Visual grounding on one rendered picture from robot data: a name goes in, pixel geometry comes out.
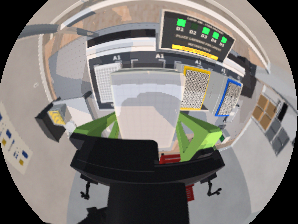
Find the white ready panel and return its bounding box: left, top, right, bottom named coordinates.
left=218, top=125, right=231, bottom=144

